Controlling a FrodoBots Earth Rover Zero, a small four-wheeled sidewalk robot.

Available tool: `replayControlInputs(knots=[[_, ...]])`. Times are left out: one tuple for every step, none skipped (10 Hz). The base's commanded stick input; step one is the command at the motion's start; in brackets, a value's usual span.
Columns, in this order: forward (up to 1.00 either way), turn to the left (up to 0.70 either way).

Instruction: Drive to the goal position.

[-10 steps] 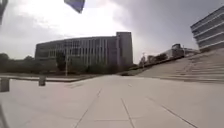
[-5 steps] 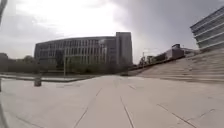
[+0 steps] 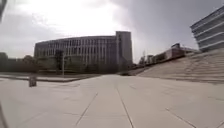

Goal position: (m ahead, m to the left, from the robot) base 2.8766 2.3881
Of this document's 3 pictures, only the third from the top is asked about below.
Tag large grey curved building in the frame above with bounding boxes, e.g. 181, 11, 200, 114
33, 30, 134, 73

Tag row of green trees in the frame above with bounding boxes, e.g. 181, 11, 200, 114
0, 51, 128, 75

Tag brown building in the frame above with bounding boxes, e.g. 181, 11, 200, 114
138, 42, 203, 66

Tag pale concrete slab plaza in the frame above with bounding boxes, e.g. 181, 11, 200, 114
0, 73, 224, 128

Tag grey bin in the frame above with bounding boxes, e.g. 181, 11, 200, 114
28, 75, 38, 88

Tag grass lawn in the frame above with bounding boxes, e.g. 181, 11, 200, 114
0, 72, 103, 81

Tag pole with dark sign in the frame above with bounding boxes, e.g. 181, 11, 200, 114
54, 49, 68, 77

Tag wide concrete stairs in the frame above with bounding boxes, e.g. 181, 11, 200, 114
126, 48, 224, 84

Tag concrete kerb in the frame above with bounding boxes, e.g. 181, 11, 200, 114
0, 75, 98, 84

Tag building with horizontal bands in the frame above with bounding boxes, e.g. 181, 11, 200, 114
189, 5, 224, 53

